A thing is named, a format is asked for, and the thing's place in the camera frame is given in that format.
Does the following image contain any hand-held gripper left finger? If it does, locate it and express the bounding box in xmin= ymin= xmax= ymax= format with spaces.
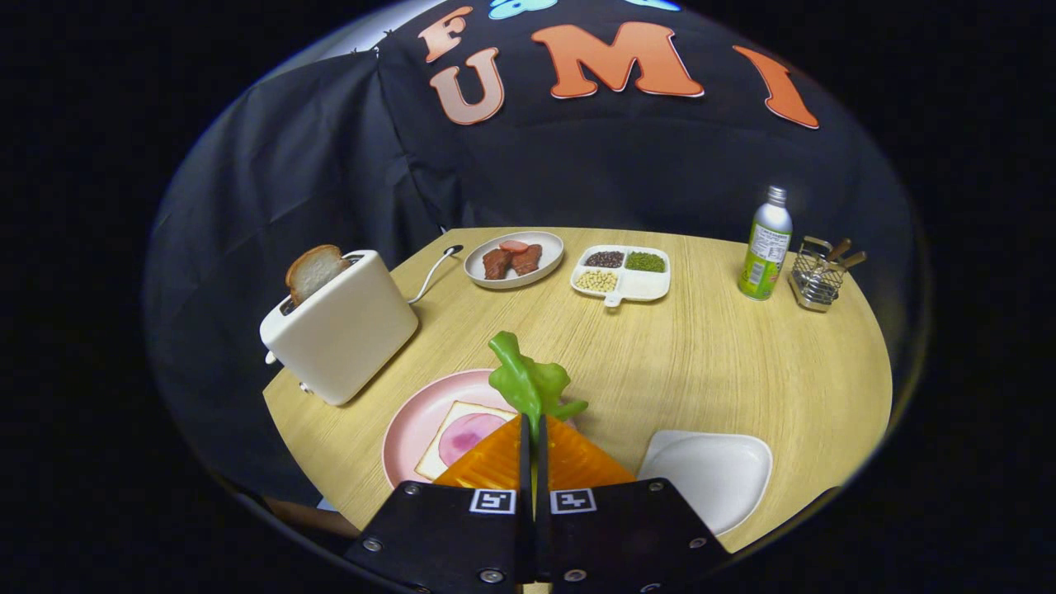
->
xmin=345 ymin=415 xmax=537 ymax=594

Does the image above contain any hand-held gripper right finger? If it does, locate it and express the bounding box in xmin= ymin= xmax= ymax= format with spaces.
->
xmin=536 ymin=415 xmax=733 ymax=594

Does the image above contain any green lettuce leaf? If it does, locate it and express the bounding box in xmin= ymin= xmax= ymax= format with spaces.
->
xmin=488 ymin=332 xmax=589 ymax=438

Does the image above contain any toasted bread slice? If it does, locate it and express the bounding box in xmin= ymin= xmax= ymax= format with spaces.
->
xmin=285 ymin=244 xmax=354 ymax=308

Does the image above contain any square white bread slice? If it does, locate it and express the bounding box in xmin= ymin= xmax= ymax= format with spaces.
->
xmin=414 ymin=401 xmax=521 ymax=482

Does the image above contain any pink ham slice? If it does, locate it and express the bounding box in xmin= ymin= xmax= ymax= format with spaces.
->
xmin=438 ymin=412 xmax=508 ymax=467

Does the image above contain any small white dish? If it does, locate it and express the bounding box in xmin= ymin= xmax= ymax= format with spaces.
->
xmin=637 ymin=430 xmax=774 ymax=535

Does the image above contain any pink plate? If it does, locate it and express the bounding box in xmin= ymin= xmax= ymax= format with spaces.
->
xmin=382 ymin=369 xmax=578 ymax=489

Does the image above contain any white toaster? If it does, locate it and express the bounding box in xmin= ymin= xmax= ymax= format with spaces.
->
xmin=260 ymin=250 xmax=420 ymax=406

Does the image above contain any white divided bean dish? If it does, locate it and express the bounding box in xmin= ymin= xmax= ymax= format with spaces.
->
xmin=570 ymin=245 xmax=672 ymax=308

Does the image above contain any round white plate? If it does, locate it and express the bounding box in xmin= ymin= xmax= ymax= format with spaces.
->
xmin=464 ymin=231 xmax=565 ymax=290

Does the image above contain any green and silver bottle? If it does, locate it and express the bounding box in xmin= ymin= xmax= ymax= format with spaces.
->
xmin=738 ymin=186 xmax=794 ymax=301

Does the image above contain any black backdrop cloth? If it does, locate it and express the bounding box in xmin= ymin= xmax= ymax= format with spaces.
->
xmin=142 ymin=0 xmax=929 ymax=504

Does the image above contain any white toaster cable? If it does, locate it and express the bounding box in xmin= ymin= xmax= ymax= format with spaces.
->
xmin=408 ymin=245 xmax=464 ymax=304

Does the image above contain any wire utensil holder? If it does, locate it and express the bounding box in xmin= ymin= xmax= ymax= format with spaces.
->
xmin=788 ymin=237 xmax=846 ymax=313

